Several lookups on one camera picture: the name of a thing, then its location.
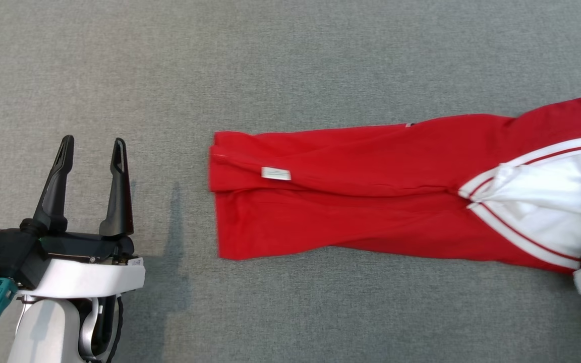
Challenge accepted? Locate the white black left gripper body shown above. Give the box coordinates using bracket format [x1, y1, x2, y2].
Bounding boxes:
[16, 233, 146, 300]

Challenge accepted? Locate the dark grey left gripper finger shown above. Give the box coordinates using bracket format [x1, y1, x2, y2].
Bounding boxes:
[20, 134, 75, 235]
[99, 137, 135, 238]

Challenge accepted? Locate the red and white garment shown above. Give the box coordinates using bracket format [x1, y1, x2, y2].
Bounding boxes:
[208, 96, 581, 275]

